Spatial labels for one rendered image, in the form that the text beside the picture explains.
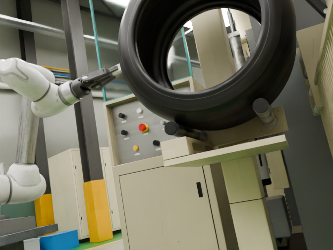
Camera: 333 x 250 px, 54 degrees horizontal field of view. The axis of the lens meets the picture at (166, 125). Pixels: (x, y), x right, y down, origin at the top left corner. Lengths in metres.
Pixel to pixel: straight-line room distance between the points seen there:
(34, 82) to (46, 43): 9.85
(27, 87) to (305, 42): 1.03
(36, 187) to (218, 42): 1.23
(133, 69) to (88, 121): 6.12
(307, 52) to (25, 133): 1.44
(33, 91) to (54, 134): 8.83
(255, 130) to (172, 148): 0.41
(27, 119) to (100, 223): 5.18
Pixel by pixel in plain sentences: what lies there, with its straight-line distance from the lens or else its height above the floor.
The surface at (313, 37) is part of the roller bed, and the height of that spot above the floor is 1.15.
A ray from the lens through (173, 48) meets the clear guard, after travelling 1.86.
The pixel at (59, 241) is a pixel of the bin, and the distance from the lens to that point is 6.68.
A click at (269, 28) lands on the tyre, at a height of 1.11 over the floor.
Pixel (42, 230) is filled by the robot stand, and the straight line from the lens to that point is 1.87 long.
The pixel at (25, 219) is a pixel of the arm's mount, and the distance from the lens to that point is 1.87.
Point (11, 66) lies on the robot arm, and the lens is 1.30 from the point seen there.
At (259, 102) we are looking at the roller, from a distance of 0.99.
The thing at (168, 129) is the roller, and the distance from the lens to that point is 1.04.
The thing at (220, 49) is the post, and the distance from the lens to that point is 1.45.
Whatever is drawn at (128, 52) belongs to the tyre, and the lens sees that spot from 1.14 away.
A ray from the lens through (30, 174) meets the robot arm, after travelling 1.94.
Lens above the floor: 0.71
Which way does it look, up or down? 11 degrees up
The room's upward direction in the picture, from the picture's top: 10 degrees counter-clockwise
